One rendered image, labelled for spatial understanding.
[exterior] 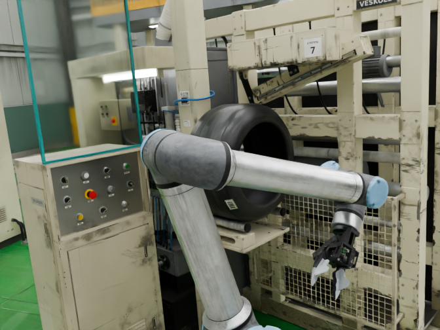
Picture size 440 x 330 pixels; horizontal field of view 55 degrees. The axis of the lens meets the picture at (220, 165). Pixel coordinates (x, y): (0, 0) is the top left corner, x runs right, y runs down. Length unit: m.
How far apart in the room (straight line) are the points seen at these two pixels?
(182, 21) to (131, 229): 1.12
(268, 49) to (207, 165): 1.32
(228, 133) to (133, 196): 0.75
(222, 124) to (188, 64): 0.44
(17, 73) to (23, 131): 1.60
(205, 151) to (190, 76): 1.29
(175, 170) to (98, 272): 1.41
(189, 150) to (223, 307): 0.49
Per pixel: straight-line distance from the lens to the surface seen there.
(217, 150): 0.93
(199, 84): 2.21
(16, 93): 13.08
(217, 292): 1.19
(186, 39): 2.19
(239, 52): 2.29
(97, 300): 2.33
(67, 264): 2.19
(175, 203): 1.06
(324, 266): 1.33
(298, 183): 1.07
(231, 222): 2.03
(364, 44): 2.10
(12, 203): 5.21
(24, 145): 13.04
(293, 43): 2.08
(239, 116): 1.90
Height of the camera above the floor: 1.57
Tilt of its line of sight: 11 degrees down
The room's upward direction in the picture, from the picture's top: 4 degrees counter-clockwise
